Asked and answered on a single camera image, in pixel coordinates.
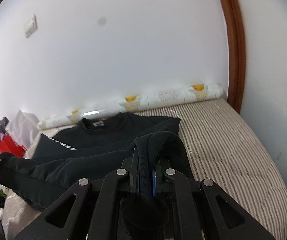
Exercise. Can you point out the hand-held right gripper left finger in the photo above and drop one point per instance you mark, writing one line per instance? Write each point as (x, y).
(133, 180)

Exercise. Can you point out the white printed paper roll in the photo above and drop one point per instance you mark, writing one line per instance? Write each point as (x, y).
(171, 96)

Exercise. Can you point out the red paper bag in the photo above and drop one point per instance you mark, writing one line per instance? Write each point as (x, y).
(8, 145)

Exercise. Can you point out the white wall switch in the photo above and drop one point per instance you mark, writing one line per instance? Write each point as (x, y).
(31, 26)

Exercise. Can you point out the brown wooden door frame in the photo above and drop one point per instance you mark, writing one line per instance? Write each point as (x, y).
(236, 42)

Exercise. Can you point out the striped mattress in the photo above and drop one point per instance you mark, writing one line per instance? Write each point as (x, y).
(233, 155)

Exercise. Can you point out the white floral quilt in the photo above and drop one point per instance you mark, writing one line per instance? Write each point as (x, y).
(2, 196)

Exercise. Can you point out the white plastic bag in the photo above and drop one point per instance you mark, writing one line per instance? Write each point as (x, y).
(23, 125)

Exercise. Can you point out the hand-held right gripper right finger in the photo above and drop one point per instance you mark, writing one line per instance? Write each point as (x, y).
(161, 180)

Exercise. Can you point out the black sweatshirt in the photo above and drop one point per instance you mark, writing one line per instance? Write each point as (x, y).
(96, 142)

